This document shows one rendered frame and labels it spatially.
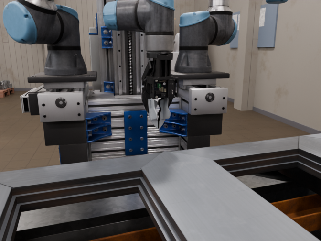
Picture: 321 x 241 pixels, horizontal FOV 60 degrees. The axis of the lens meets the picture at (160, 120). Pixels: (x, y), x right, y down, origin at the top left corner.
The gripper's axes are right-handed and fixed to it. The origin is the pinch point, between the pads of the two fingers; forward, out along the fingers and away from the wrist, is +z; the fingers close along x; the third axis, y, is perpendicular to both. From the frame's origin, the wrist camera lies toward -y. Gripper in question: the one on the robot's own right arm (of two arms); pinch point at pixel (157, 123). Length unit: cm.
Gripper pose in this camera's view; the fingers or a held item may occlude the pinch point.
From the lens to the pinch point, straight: 81.0
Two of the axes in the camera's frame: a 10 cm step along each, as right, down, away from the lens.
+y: 3.2, 2.4, -9.2
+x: 9.5, -0.8, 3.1
